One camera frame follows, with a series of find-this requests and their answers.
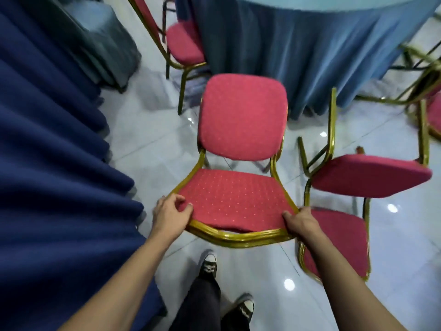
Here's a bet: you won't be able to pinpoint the person's left hand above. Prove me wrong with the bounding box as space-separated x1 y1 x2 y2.
151 194 194 240

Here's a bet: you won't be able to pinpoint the black white canvas sneaker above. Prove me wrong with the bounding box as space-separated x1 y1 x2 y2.
237 299 255 321
199 253 218 280

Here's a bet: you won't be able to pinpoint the black trousers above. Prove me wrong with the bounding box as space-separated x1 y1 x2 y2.
169 275 250 331

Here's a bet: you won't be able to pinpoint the blue round table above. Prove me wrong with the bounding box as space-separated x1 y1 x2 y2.
174 0 441 120

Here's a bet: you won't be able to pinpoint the grey fabric covered chair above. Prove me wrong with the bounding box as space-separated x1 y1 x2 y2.
51 0 142 93

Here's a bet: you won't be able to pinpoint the person's right forearm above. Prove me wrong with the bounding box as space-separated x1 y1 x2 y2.
300 229 407 331

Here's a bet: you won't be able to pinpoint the person's left forearm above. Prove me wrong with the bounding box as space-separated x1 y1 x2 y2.
58 230 173 331

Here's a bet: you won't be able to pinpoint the person's right hand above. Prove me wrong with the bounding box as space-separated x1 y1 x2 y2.
282 206 324 244

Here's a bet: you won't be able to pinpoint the dark blue curtain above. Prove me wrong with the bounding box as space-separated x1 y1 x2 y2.
0 0 166 331

